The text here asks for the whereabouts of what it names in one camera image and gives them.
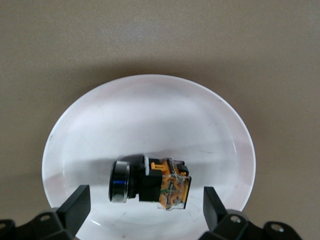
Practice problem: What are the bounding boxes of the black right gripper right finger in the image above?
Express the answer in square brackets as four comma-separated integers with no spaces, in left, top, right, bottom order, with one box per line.
[199,186,302,240]

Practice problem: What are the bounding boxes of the white round plate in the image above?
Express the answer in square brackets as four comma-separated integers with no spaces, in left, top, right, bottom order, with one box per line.
[41,73,257,240]

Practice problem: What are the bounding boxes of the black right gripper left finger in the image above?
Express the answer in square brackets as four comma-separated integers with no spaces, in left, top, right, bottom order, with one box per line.
[0,184,91,240]

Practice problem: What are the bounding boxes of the orange switch with black button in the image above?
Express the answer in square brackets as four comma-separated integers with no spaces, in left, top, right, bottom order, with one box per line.
[108,154,192,210]

